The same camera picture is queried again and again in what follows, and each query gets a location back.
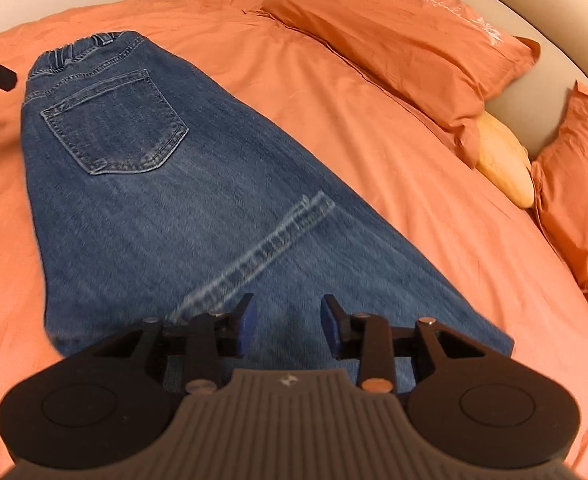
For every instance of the blue denim pants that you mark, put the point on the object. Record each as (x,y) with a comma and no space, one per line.
(174,185)

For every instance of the beige upholstered bed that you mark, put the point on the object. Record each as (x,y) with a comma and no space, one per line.
(548,85)

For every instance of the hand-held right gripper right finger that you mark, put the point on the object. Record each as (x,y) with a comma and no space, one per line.
(330,325)

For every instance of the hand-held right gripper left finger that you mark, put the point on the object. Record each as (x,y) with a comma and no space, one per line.
(246,325)

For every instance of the small yellow pillow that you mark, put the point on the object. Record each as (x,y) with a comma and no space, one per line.
(506,165)

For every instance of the orange embroidered pillow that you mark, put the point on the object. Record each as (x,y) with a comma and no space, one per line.
(578,185)
(398,40)

